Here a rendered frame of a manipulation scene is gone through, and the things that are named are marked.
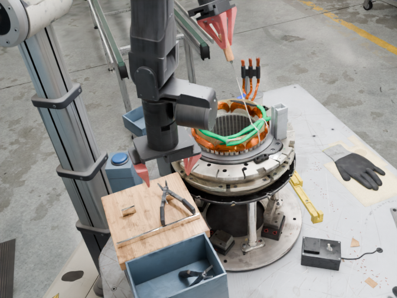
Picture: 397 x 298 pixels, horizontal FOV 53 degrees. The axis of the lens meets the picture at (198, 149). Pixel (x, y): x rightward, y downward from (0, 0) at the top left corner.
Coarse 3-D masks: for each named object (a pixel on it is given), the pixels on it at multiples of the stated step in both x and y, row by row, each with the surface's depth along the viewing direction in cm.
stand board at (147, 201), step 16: (176, 176) 94; (128, 192) 91; (144, 192) 91; (160, 192) 90; (176, 192) 90; (112, 208) 88; (144, 208) 87; (176, 208) 86; (112, 224) 84; (128, 224) 84; (144, 224) 83; (160, 224) 83; (192, 224) 82; (144, 240) 80; (160, 240) 80; (176, 240) 79; (128, 256) 77
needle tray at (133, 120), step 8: (128, 112) 118; (136, 112) 120; (128, 120) 115; (136, 120) 122; (144, 120) 122; (128, 128) 119; (136, 128) 113; (144, 128) 111; (160, 160) 131; (160, 168) 134; (168, 168) 129
